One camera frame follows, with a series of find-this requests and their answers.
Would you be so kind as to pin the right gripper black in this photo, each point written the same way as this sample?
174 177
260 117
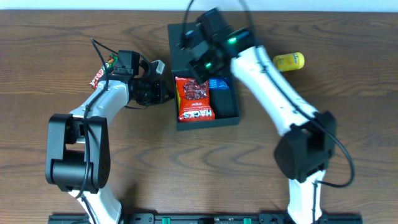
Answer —
189 42

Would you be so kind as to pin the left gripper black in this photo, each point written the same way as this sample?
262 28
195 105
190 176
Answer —
160 93

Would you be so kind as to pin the red Hacks candy bag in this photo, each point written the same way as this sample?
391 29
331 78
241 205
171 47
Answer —
193 100

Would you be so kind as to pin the blue Oreo cookie pack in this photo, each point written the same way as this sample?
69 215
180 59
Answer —
218 84

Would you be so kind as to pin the dark green box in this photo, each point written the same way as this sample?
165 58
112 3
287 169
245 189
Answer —
223 102

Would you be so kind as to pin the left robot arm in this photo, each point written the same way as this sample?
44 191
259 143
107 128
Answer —
78 155

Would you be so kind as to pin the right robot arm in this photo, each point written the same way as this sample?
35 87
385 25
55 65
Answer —
304 149

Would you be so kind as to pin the yellow cylindrical candy container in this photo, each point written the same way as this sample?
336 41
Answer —
289 62

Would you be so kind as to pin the red KitKat bar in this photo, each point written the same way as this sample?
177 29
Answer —
113 58

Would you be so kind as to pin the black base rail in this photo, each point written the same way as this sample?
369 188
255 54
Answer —
262 218

